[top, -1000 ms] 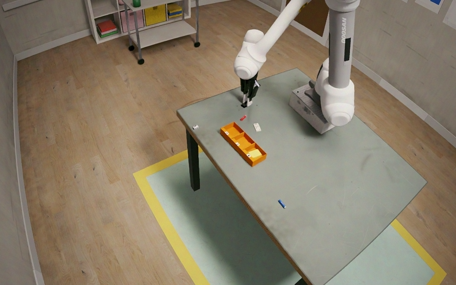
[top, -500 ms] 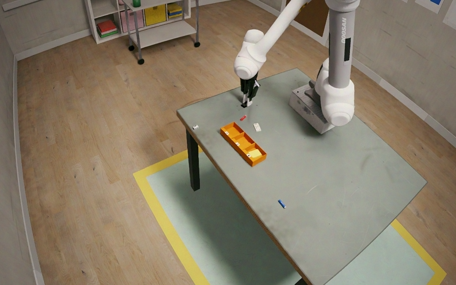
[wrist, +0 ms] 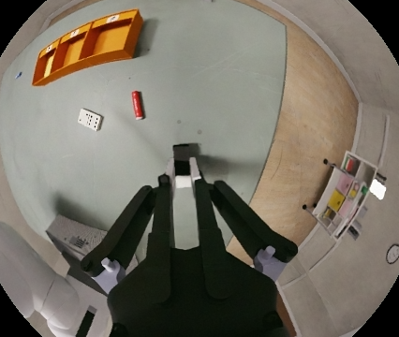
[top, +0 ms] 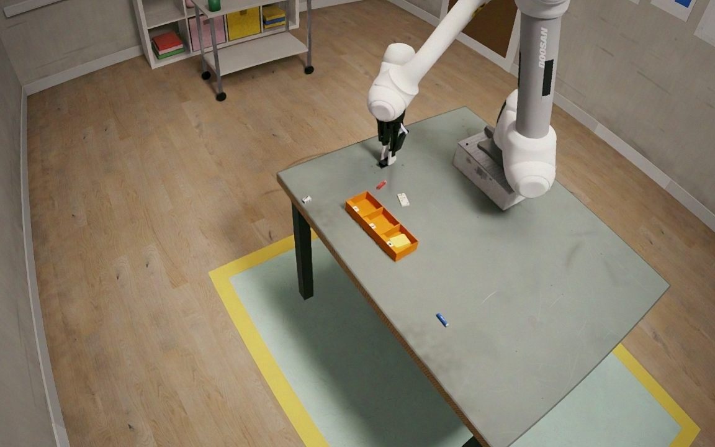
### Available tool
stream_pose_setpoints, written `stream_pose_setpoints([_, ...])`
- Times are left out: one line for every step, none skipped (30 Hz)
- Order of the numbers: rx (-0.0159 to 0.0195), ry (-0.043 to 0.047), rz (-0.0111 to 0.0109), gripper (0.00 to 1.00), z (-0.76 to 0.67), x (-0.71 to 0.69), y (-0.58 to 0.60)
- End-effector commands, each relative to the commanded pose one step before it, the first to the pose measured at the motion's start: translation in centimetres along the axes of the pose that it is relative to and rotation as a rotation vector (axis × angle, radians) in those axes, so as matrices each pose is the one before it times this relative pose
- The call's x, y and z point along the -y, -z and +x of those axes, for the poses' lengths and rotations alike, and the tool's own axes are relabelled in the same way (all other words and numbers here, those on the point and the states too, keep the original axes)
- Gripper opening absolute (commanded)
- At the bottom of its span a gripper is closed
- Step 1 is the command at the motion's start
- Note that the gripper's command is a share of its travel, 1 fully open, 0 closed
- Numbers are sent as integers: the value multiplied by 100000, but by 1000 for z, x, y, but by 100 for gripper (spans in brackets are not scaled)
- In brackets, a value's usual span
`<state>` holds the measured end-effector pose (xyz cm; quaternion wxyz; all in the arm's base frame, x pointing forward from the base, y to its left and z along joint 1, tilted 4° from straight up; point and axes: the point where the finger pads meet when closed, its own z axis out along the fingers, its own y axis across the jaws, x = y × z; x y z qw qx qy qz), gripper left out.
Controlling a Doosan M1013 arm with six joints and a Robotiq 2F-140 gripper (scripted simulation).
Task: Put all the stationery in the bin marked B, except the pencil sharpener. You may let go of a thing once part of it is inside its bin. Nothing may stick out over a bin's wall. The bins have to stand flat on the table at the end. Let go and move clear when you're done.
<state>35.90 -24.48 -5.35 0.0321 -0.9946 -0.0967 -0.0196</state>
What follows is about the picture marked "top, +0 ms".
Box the orange three-compartment tray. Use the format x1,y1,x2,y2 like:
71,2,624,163
345,191,418,262

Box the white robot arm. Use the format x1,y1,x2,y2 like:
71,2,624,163
367,0,570,198

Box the blue battery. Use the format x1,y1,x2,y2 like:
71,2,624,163
437,313,449,327

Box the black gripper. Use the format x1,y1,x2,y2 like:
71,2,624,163
376,109,409,165

